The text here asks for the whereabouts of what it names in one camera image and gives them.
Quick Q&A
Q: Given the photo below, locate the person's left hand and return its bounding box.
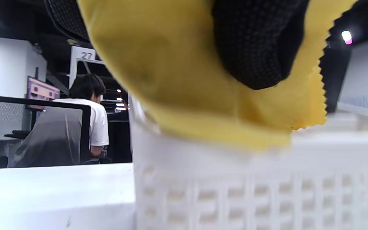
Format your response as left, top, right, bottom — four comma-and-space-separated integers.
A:
43, 0, 311, 90

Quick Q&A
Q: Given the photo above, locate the yellow cleaning cloth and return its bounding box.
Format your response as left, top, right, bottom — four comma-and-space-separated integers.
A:
77, 0, 358, 151

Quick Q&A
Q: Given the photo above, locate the white plastic organizer basket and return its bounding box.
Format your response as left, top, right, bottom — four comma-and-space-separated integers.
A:
128, 95, 368, 230

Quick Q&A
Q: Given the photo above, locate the white sign plate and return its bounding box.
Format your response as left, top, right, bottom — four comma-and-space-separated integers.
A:
69, 46, 104, 88

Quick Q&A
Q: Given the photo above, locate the pink screen computer monitor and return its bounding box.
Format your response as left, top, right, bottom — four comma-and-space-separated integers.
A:
27, 76, 61, 102

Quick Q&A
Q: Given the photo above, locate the black mesh office chair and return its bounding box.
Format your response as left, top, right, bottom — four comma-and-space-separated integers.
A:
0, 95, 92, 169

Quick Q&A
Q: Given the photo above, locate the white square column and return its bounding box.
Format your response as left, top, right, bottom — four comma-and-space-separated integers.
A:
0, 35, 48, 98

